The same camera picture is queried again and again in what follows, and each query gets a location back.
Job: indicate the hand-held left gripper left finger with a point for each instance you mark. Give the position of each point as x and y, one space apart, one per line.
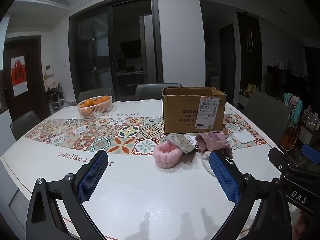
92 175

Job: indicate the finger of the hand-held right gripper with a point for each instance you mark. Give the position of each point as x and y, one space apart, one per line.
311 153
278 157

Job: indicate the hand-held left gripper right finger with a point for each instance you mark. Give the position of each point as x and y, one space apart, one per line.
223 177

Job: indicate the white sock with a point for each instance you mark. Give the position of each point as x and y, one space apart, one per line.
208 161

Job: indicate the pink knitted sock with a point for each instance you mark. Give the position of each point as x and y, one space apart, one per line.
213 141

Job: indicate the white napkin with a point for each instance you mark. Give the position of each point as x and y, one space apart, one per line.
243 137

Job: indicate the beige patterned tissue packet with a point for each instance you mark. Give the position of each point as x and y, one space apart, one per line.
178 142

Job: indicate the pink fluffy headband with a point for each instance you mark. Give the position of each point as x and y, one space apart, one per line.
166 156

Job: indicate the brown cardboard box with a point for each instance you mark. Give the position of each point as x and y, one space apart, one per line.
185 110

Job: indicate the person's right hand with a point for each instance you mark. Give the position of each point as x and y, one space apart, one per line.
306 226

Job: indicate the grey dining chair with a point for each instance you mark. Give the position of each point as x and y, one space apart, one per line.
267 115
150 91
23 125
95 95

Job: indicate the pile of colourful clothes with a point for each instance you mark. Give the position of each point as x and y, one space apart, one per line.
295 106

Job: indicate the white plastic fruit basket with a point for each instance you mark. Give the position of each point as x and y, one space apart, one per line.
93 110

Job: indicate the white low sideboard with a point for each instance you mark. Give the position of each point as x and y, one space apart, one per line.
246 98

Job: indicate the orange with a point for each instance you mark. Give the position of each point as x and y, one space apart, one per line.
98 101
106 99
87 103

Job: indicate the dark television cabinet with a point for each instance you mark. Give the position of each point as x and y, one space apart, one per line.
277 77

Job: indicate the white shoe rack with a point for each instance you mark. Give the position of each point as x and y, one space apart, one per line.
56 97

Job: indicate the dark room door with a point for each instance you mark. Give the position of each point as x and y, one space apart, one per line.
227 62

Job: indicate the white intercom panel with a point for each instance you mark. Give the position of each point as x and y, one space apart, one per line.
49 70

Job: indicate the dark sliding glass door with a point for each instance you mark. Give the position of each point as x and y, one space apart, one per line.
95 50

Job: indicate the red wall calendar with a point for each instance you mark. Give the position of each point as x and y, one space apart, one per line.
18 76

